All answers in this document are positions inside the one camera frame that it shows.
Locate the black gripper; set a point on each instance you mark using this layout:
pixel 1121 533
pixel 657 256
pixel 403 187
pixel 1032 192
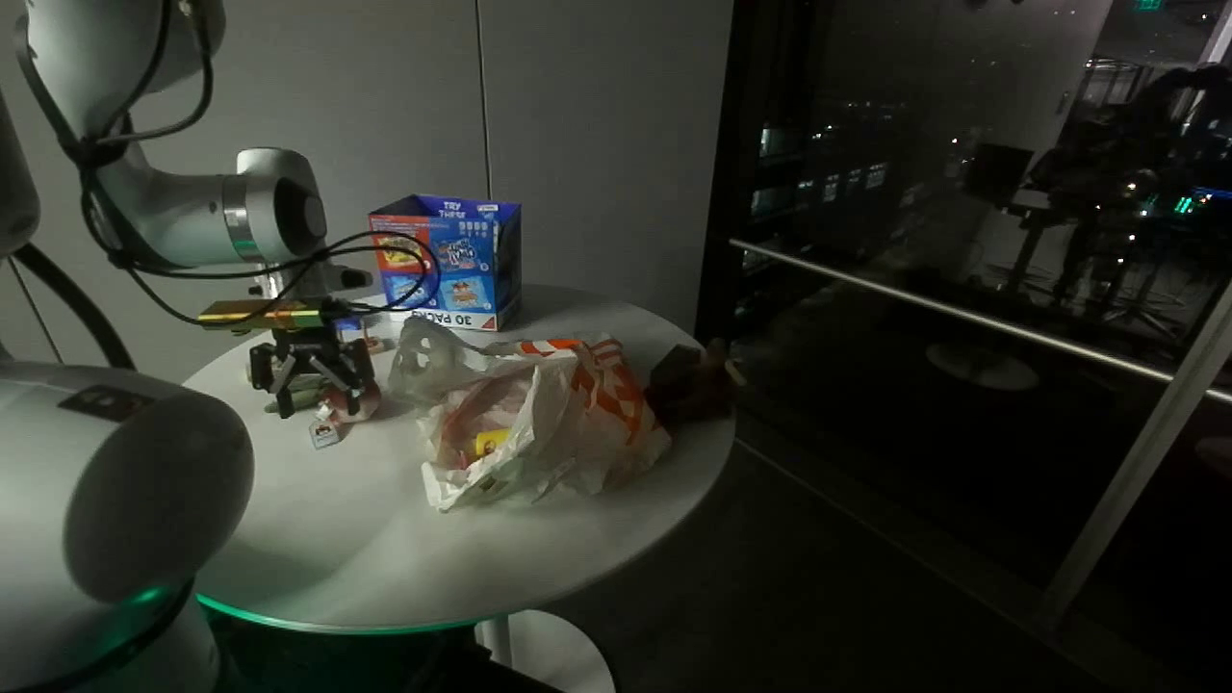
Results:
pixel 312 350

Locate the red toy radish green leaves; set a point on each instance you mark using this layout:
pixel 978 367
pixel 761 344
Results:
pixel 330 430

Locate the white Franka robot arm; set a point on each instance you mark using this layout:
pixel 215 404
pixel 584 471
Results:
pixel 118 503

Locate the white orange plastic bag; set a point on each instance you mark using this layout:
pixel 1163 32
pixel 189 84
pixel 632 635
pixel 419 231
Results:
pixel 578 409

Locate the round white table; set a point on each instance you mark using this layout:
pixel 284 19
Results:
pixel 361 540

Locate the blue cardboard snack box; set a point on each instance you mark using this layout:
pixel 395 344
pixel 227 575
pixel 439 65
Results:
pixel 448 264

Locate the white round table base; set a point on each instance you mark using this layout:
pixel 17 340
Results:
pixel 562 655

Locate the dark brown soft object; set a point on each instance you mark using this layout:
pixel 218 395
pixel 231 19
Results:
pixel 695 387

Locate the horizontal window rail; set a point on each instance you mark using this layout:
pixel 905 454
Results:
pixel 949 308

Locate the white slanted post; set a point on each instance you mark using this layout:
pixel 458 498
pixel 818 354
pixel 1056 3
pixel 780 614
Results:
pixel 1128 476

